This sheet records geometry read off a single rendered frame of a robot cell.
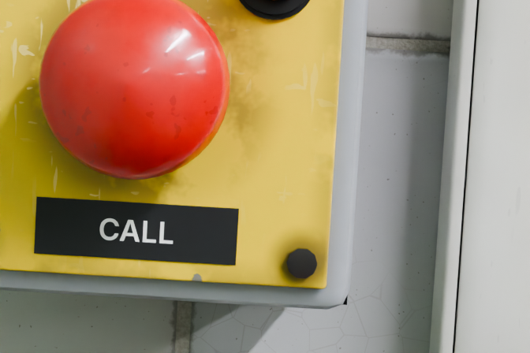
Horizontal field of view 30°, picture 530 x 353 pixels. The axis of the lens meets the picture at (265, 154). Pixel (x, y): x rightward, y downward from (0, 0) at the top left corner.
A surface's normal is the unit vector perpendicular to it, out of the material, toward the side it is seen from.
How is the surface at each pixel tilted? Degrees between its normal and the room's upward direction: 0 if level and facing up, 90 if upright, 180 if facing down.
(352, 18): 90
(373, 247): 90
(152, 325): 90
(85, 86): 90
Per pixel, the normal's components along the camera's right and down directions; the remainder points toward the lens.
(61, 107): -0.55, 0.23
